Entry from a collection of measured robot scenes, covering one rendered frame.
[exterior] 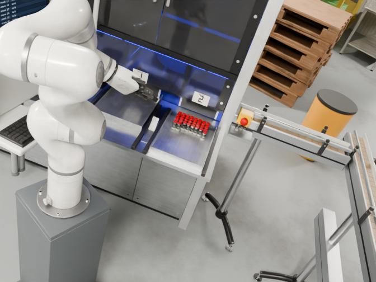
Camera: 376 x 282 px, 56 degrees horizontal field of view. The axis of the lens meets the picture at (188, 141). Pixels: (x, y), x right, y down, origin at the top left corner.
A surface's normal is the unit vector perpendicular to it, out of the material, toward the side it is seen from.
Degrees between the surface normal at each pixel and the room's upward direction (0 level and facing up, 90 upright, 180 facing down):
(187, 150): 0
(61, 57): 40
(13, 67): 89
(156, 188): 90
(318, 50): 90
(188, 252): 0
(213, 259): 0
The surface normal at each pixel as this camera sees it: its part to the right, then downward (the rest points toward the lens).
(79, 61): 0.33, -0.13
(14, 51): 0.14, 0.02
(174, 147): 0.26, -0.75
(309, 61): -0.54, 0.41
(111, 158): -0.25, 0.56
